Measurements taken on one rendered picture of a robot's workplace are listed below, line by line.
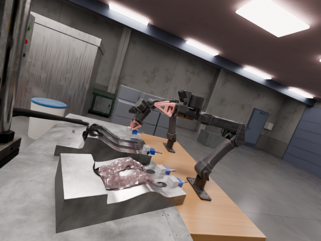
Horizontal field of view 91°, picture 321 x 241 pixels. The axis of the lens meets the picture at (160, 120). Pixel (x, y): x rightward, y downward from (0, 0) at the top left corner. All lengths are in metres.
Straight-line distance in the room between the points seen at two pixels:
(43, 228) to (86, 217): 0.11
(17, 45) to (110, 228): 0.86
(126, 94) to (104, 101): 2.22
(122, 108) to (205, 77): 5.94
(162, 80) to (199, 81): 1.88
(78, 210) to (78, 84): 3.32
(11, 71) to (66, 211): 0.70
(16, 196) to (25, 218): 0.10
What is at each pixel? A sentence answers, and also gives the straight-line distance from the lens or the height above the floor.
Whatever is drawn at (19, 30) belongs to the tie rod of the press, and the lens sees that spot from 1.02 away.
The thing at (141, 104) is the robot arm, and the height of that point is 1.14.
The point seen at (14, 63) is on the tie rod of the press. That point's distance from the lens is 1.02.
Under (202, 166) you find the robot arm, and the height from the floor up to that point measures 0.95.
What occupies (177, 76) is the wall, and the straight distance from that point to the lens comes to 7.60.
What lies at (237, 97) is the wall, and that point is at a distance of 9.31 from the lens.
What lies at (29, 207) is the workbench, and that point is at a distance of 0.68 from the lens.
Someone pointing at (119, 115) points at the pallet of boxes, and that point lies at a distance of 2.84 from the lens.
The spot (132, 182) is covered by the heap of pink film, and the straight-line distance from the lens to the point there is 0.65.
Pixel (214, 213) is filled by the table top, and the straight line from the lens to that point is 0.90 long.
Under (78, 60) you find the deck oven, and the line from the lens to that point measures 3.76.
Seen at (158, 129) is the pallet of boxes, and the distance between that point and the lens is 3.05.
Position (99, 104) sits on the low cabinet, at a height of 0.35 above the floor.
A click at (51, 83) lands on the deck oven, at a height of 0.80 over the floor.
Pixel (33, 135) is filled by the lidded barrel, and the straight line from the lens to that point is 3.13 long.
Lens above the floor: 1.25
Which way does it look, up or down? 9 degrees down
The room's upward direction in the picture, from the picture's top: 18 degrees clockwise
